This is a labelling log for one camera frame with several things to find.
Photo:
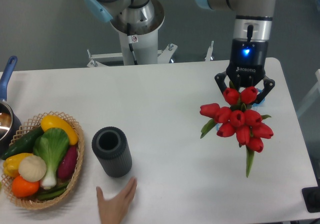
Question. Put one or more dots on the bare human hand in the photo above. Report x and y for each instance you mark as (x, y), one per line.
(114, 210)

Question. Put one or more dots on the green bok choy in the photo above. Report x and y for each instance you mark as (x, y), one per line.
(51, 148)

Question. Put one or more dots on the green bean pods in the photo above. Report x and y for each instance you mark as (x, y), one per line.
(52, 193)

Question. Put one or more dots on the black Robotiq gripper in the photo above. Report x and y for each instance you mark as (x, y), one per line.
(247, 68)

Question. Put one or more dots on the red tulip bouquet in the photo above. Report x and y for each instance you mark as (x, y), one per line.
(239, 119)

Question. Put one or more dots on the woven wicker basket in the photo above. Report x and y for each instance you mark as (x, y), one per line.
(31, 202)

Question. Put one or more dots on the orange fruit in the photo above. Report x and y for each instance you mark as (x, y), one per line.
(24, 188)

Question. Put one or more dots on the black device at edge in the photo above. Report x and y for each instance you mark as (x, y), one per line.
(311, 198)

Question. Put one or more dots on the green cucumber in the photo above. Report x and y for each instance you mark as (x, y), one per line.
(24, 144)

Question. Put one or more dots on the purple sweet potato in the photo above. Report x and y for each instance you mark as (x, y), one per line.
(68, 164)

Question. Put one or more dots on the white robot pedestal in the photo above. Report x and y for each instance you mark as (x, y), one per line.
(138, 32)

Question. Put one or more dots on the blue handled saucepan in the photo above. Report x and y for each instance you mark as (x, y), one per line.
(9, 121)

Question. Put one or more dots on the white garlic bulb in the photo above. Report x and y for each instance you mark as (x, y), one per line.
(32, 168)

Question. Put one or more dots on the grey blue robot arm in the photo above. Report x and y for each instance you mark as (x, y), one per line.
(253, 18)

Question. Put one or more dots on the yellow squash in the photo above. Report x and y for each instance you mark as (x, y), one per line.
(52, 121)

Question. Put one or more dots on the dark grey ribbed vase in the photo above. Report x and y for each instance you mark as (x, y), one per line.
(111, 148)

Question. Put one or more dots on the yellow bell pepper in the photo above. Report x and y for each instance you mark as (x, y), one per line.
(11, 164)

